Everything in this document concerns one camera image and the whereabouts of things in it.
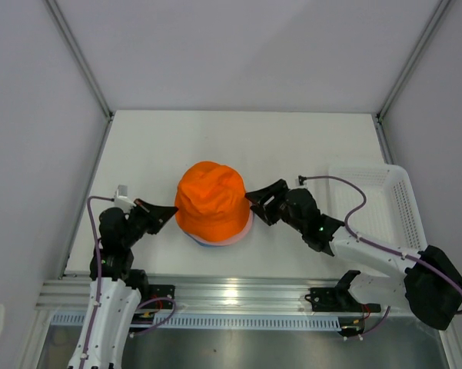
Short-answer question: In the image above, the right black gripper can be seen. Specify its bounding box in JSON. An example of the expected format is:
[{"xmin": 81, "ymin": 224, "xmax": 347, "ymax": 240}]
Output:
[{"xmin": 244, "ymin": 179, "xmax": 306, "ymax": 234}]

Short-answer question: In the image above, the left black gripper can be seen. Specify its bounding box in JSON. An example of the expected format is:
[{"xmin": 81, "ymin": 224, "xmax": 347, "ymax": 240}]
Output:
[{"xmin": 121, "ymin": 198, "xmax": 178, "ymax": 248}]

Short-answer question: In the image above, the pink bucket hat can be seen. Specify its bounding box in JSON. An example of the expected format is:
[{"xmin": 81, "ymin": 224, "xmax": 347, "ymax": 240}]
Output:
[{"xmin": 199, "ymin": 211, "xmax": 254, "ymax": 248}]

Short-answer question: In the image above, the purple bucket hat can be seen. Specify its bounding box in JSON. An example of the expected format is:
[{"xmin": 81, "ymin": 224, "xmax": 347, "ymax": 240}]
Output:
[{"xmin": 185, "ymin": 233, "xmax": 207, "ymax": 247}]

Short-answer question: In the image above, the blue bucket hat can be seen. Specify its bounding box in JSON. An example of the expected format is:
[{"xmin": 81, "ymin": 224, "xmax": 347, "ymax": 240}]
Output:
[{"xmin": 202, "ymin": 239, "xmax": 229, "ymax": 248}]

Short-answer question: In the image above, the orange bucket hat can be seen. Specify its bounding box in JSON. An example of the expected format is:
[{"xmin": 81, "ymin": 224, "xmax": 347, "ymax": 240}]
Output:
[{"xmin": 174, "ymin": 161, "xmax": 251, "ymax": 241}]

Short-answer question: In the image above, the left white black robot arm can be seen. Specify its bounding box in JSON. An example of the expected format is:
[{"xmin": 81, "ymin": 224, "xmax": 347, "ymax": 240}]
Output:
[{"xmin": 68, "ymin": 198, "xmax": 178, "ymax": 368}]

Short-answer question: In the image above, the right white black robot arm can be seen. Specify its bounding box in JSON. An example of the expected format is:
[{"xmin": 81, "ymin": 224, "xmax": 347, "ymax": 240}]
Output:
[{"xmin": 245, "ymin": 179, "xmax": 462, "ymax": 331}]

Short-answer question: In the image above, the white plastic basket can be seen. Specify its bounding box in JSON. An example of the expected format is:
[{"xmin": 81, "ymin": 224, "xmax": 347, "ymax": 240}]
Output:
[{"xmin": 328, "ymin": 161, "xmax": 427, "ymax": 252}]

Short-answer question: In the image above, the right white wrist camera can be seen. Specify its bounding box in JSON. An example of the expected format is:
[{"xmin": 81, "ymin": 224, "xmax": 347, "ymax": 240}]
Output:
[{"xmin": 297, "ymin": 175, "xmax": 307, "ymax": 186}]

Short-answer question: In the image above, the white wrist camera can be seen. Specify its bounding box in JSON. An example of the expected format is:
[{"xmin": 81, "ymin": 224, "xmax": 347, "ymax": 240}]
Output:
[
  {"xmin": 113, "ymin": 184, "xmax": 135, "ymax": 213},
  {"xmin": 297, "ymin": 175, "xmax": 307, "ymax": 186}
]

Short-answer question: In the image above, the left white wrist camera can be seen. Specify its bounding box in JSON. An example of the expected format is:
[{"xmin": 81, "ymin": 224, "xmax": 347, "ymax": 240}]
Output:
[{"xmin": 113, "ymin": 184, "xmax": 135, "ymax": 213}]

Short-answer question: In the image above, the aluminium mounting rail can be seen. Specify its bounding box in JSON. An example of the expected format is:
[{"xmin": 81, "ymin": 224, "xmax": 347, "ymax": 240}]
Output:
[{"xmin": 35, "ymin": 274, "xmax": 337, "ymax": 314}]

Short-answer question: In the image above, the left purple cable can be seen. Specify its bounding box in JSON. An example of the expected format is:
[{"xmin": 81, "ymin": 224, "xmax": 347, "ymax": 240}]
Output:
[{"xmin": 78, "ymin": 195, "xmax": 177, "ymax": 369}]

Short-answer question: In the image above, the white slotted cable duct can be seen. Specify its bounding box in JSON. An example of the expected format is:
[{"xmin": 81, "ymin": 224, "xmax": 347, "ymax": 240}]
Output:
[{"xmin": 52, "ymin": 311, "xmax": 362, "ymax": 330}]

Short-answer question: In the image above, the left aluminium frame post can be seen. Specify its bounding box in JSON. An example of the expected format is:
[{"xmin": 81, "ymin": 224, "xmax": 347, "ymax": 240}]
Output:
[{"xmin": 42, "ymin": 0, "xmax": 113, "ymax": 120}]

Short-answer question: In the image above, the aluminium frame post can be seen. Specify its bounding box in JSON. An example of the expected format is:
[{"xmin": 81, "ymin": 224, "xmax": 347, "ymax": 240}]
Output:
[
  {"xmin": 42, "ymin": 0, "xmax": 113, "ymax": 120},
  {"xmin": 377, "ymin": 0, "xmax": 455, "ymax": 122}
]

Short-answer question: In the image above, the right aluminium frame post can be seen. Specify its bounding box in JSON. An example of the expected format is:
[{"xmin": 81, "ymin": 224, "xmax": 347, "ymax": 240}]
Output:
[{"xmin": 377, "ymin": 0, "xmax": 455, "ymax": 122}]

